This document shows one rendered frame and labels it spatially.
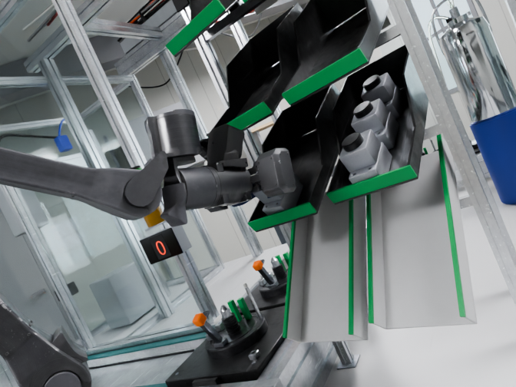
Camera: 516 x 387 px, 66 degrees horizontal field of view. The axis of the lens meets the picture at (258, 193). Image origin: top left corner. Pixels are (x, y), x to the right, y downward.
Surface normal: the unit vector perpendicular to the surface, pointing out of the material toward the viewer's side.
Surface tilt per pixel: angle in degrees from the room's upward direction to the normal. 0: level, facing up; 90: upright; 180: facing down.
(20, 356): 61
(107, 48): 90
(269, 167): 75
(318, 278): 45
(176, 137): 85
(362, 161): 115
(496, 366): 0
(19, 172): 90
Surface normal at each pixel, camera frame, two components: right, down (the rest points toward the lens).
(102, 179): -0.06, -0.24
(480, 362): -0.42, -0.91
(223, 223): 0.29, -0.07
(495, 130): -0.59, 0.33
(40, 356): 0.07, -0.51
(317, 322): -0.70, -0.42
